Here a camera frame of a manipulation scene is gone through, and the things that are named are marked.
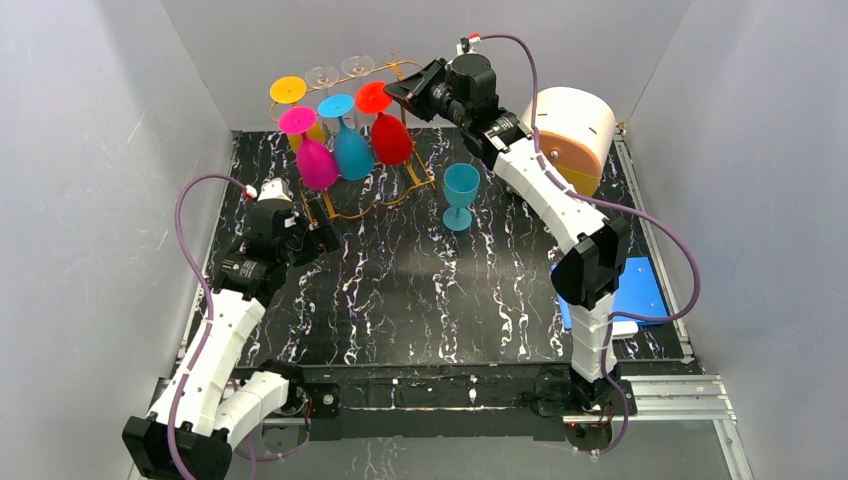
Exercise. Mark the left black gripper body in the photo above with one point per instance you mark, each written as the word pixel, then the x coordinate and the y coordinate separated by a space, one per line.
pixel 316 240

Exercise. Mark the red wine glass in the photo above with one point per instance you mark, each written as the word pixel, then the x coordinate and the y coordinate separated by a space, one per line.
pixel 390 138

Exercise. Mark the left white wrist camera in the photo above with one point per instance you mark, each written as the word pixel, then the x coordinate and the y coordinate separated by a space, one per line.
pixel 274 189

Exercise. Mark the round pastel drawer cabinet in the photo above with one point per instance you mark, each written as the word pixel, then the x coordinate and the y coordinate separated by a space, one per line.
pixel 576 129

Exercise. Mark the magenta wine glass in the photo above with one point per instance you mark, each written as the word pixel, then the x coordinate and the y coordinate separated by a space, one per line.
pixel 315 163

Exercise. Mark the small white bar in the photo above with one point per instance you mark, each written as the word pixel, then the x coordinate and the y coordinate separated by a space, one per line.
pixel 624 330

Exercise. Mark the light blue wine glass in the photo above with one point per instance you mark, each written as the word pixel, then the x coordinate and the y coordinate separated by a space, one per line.
pixel 460 183

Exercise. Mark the teal blue wine glass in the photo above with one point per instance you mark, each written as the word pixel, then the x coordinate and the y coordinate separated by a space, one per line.
pixel 351 151

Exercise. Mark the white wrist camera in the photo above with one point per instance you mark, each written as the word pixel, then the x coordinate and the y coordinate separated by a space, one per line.
pixel 468 44
pixel 274 189

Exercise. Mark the gold wire wine glass rack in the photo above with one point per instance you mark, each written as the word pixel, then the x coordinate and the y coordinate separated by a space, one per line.
pixel 414 169

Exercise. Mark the yellow wine glass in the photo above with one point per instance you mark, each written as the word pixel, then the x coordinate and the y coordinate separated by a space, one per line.
pixel 289 90

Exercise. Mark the clear wine glass left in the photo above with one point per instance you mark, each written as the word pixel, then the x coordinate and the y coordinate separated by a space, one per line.
pixel 320 80

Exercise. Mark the clear wine glass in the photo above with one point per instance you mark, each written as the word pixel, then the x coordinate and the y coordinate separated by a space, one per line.
pixel 320 80
pixel 356 70

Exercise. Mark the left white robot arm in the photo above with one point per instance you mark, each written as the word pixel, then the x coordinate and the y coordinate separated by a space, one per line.
pixel 192 429

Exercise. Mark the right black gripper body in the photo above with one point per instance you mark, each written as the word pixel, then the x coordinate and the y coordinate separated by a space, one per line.
pixel 418 97

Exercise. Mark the blue flat board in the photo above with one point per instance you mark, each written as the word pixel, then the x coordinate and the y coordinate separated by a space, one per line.
pixel 639 292

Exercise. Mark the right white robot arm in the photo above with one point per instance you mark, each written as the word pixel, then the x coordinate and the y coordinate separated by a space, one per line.
pixel 587 276

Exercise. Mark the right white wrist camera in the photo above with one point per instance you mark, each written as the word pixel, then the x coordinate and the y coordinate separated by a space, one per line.
pixel 468 44

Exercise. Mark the clear wine glass right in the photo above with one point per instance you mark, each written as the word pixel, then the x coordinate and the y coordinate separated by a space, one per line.
pixel 356 70

